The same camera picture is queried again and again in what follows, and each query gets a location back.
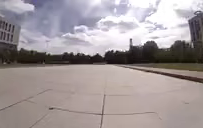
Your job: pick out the pale concrete slab plaza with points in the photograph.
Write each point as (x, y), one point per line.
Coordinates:
(72, 83)

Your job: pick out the tall thin tower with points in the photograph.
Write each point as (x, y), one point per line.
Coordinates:
(131, 43)

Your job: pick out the row of trees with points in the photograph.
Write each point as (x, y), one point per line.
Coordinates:
(145, 53)

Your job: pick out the dark kerb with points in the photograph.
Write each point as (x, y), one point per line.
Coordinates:
(169, 74)

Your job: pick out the grass strip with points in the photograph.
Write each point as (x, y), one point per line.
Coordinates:
(175, 66)

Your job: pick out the pale paved strip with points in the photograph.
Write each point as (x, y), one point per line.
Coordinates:
(192, 74)

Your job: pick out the grey building with window rows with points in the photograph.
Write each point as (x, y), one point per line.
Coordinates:
(2, 35)

